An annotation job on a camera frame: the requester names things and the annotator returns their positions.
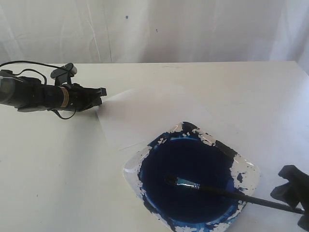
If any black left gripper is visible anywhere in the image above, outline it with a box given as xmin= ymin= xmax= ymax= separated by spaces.
xmin=63 ymin=84 xmax=107 ymax=112

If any white paper sheet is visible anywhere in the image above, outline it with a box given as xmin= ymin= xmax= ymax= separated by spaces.
xmin=96 ymin=83 xmax=210 ymax=149

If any black paintbrush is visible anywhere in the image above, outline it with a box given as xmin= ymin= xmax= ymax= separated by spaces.
xmin=165 ymin=174 xmax=305 ymax=215

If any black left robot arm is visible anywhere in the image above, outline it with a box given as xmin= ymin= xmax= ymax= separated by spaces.
xmin=0 ymin=70 xmax=107 ymax=112

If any white backdrop cloth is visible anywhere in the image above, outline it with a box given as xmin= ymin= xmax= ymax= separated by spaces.
xmin=0 ymin=0 xmax=309 ymax=64

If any white square paint dish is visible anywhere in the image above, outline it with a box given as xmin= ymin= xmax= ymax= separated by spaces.
xmin=123 ymin=122 xmax=260 ymax=232

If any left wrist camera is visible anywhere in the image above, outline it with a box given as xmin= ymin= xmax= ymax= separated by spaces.
xmin=50 ymin=63 xmax=77 ymax=86

